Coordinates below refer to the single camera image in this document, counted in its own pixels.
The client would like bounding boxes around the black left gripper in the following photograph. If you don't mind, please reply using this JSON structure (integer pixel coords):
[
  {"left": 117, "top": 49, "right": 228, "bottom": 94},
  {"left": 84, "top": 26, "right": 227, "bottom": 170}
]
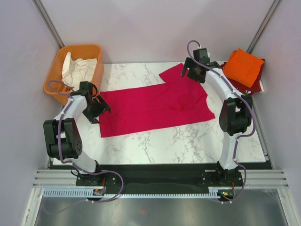
[{"left": 82, "top": 95, "right": 110, "bottom": 124}]

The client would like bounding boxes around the magenta pink t shirt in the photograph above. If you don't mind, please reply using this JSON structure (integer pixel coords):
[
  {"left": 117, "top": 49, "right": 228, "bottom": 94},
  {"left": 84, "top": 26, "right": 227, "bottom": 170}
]
[{"left": 99, "top": 64, "right": 215, "bottom": 137}]

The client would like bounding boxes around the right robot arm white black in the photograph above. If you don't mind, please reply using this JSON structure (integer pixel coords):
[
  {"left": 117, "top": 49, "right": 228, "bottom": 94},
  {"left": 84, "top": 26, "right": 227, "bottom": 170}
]
[{"left": 181, "top": 48, "right": 253, "bottom": 186}]

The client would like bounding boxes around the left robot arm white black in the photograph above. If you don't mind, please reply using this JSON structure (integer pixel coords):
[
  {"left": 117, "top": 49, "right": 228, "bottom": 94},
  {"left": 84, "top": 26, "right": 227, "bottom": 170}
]
[{"left": 43, "top": 81, "right": 111, "bottom": 185}]

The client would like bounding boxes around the white crumpled t shirt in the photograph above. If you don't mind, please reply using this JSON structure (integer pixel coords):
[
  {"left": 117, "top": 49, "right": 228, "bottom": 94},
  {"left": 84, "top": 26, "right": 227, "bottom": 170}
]
[{"left": 62, "top": 52, "right": 97, "bottom": 90}]

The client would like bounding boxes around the orange plastic basket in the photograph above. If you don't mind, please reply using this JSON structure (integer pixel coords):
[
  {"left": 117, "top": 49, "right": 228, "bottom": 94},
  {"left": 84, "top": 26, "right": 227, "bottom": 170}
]
[{"left": 43, "top": 44, "right": 104, "bottom": 105}]

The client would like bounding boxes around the orange folded t shirt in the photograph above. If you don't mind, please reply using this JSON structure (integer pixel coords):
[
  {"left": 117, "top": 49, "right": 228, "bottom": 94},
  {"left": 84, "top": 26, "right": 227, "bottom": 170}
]
[{"left": 222, "top": 48, "right": 264, "bottom": 88}]

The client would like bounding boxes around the dark red folded t shirt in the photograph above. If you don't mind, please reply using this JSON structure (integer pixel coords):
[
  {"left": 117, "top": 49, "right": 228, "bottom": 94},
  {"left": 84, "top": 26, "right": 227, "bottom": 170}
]
[{"left": 222, "top": 62, "right": 264, "bottom": 94}]

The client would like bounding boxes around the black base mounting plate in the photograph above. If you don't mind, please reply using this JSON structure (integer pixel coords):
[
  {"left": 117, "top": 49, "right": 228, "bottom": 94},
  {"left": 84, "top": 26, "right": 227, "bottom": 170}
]
[{"left": 76, "top": 163, "right": 242, "bottom": 194}]

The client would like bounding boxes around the white slotted cable duct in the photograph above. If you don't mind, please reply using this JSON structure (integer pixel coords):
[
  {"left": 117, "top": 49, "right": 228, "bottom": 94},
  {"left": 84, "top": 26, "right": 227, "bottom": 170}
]
[{"left": 42, "top": 188, "right": 233, "bottom": 199}]

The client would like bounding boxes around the right corner metal post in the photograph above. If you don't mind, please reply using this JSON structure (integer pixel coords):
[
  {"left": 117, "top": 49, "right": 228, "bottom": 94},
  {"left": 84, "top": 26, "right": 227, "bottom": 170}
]
[{"left": 246, "top": 0, "right": 282, "bottom": 54}]

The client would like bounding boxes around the corner metal post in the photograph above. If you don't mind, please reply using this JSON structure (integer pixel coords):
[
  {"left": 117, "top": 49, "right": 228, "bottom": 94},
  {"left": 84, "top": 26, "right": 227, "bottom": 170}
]
[
  {"left": 32, "top": 0, "right": 65, "bottom": 49},
  {"left": 246, "top": 0, "right": 282, "bottom": 54}
]

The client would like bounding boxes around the left corner metal post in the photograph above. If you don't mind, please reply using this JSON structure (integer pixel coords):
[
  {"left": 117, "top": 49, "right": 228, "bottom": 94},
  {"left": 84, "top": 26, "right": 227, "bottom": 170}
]
[{"left": 32, "top": 0, "right": 65, "bottom": 49}]

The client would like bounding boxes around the aluminium frame rail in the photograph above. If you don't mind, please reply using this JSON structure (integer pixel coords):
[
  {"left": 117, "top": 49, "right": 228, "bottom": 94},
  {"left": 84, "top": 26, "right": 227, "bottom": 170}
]
[{"left": 33, "top": 169, "right": 288, "bottom": 189}]

